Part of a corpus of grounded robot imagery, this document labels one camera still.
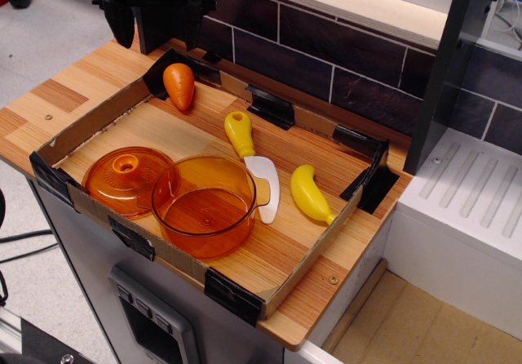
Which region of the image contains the white toy sink drainboard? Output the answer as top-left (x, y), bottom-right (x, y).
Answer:
top-left (384, 129), bottom-right (521, 338)

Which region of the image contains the orange transparent pot lid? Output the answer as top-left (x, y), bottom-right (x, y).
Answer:
top-left (82, 146), bottom-right (174, 220)

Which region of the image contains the grey toy oven front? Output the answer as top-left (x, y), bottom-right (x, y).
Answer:
top-left (108, 264), bottom-right (201, 364)

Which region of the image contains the black floor cable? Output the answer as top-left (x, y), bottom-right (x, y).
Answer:
top-left (0, 229), bottom-right (60, 264)

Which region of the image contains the yellow toy banana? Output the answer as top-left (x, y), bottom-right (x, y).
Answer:
top-left (290, 164), bottom-right (337, 225)

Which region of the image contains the orange transparent toy pot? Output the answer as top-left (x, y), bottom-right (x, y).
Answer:
top-left (150, 154), bottom-right (270, 260)

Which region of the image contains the black vertical post left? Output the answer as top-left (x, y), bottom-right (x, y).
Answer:
top-left (132, 7), bottom-right (184, 55)

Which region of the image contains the black vertical post right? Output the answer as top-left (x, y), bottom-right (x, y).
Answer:
top-left (404, 0), bottom-right (494, 175)

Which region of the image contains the black vertical post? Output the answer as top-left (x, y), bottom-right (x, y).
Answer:
top-left (404, 0), bottom-right (494, 175)
top-left (132, 7), bottom-right (184, 55)

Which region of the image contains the toy knife yellow handle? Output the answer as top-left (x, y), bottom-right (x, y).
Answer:
top-left (223, 111), bottom-right (281, 224)

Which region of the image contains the orange toy carrot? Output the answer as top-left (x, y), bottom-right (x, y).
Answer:
top-left (162, 63), bottom-right (195, 111)

